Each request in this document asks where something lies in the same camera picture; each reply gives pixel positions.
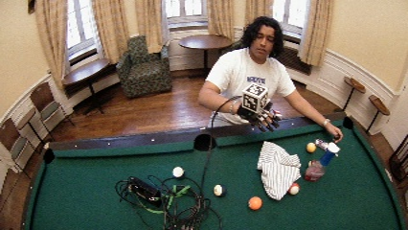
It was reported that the white marker cube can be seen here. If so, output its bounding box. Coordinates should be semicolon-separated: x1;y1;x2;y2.
240;82;269;114

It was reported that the spray bottle with pink liquid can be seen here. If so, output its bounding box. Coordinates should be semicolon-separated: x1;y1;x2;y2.
303;138;341;183

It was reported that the small wooden side table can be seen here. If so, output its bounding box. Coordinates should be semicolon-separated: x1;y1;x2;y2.
333;76;366;113
362;94;392;134

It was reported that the striped white cloth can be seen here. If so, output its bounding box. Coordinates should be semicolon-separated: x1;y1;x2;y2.
256;141;301;201

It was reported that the dark wooden chair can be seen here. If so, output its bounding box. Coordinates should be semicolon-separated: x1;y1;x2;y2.
388;133;408;183

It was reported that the the person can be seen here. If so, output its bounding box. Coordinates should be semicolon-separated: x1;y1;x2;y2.
196;15;344;144

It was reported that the dark radiator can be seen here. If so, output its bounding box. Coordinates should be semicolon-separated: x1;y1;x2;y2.
275;46;313;76

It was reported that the white black striped billiard ball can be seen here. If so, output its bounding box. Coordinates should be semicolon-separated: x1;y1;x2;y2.
211;184;227;197

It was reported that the orange billiard ball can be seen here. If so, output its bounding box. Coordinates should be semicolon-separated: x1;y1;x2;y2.
247;195;264;212

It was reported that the round wooden table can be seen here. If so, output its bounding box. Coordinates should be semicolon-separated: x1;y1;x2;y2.
176;34;234;72

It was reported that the beige curtain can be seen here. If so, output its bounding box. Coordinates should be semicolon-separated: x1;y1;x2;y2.
90;0;131;64
34;0;71;91
297;0;335;67
206;0;235;41
134;0;166;54
243;0;275;25

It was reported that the window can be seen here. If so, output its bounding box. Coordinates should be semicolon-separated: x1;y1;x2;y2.
65;0;99;61
271;0;311;42
162;0;210;31

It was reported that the green patterned armchair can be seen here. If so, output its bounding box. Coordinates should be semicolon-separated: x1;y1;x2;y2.
114;34;172;99

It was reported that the black electronics box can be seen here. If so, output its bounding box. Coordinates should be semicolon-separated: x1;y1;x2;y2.
126;176;163;207

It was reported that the green pool table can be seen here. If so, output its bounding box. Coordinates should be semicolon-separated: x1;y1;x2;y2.
22;112;408;230

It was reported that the long wooden table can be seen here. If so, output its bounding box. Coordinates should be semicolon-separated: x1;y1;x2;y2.
61;57;111;116

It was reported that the black glove cable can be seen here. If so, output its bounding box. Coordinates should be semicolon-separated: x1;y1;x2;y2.
199;95;243;193

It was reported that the green cable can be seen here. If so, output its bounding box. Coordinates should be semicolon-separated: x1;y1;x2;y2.
138;184;192;215

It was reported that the bundle of black cables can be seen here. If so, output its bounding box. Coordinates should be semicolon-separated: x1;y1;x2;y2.
113;174;224;230

